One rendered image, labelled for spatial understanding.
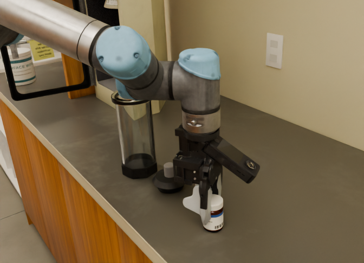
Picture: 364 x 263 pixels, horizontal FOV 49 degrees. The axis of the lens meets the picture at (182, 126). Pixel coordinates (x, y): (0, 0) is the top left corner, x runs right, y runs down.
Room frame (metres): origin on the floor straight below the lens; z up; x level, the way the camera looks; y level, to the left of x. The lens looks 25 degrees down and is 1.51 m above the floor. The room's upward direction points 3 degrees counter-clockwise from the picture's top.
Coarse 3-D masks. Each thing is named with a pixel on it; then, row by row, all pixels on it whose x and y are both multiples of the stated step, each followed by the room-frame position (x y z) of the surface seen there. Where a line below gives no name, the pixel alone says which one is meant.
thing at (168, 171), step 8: (168, 168) 0.87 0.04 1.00; (176, 168) 0.91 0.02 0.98; (160, 176) 0.88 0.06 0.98; (168, 176) 0.87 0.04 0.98; (160, 184) 0.85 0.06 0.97; (168, 184) 0.84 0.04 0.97; (176, 184) 0.84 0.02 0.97; (184, 184) 0.85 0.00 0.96; (168, 192) 0.85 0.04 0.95; (176, 192) 0.85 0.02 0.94
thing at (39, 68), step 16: (64, 0) 1.55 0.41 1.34; (32, 48) 1.49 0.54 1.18; (48, 48) 1.51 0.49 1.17; (16, 64) 1.46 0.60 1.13; (32, 64) 1.48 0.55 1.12; (48, 64) 1.51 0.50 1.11; (64, 64) 1.53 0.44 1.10; (80, 64) 1.56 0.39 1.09; (16, 80) 1.46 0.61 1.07; (32, 80) 1.48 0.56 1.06; (48, 80) 1.50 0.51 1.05; (64, 80) 1.53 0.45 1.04; (80, 80) 1.55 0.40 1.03
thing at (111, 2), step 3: (108, 0) 1.45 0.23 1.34; (111, 0) 1.44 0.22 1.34; (114, 0) 1.43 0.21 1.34; (105, 3) 1.47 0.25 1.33; (108, 3) 1.44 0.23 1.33; (111, 3) 1.43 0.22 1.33; (114, 3) 1.42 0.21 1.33; (117, 3) 1.42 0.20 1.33; (105, 6) 1.46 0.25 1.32; (108, 6) 1.44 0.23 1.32; (111, 6) 1.43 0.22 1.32; (114, 6) 1.42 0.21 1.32; (117, 6) 1.42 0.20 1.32
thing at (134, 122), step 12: (120, 108) 0.94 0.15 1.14; (132, 108) 0.93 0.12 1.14; (144, 108) 0.94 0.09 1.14; (120, 120) 0.94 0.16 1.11; (132, 120) 0.93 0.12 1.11; (144, 120) 0.94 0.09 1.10; (120, 132) 0.95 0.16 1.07; (132, 132) 0.93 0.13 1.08; (144, 132) 0.94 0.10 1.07; (120, 144) 0.96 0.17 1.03; (132, 144) 0.93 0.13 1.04; (144, 144) 0.94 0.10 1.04; (132, 156) 0.93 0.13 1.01; (144, 156) 0.94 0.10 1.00; (132, 168) 0.93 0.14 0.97
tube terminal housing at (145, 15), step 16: (128, 0) 1.34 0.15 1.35; (144, 0) 1.37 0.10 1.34; (160, 0) 1.53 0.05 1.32; (128, 16) 1.34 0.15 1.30; (144, 16) 1.37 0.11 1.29; (160, 16) 1.51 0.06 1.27; (144, 32) 1.37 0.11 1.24; (160, 32) 1.49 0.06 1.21; (160, 48) 1.47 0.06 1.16; (96, 80) 1.56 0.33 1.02; (96, 96) 1.58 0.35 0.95
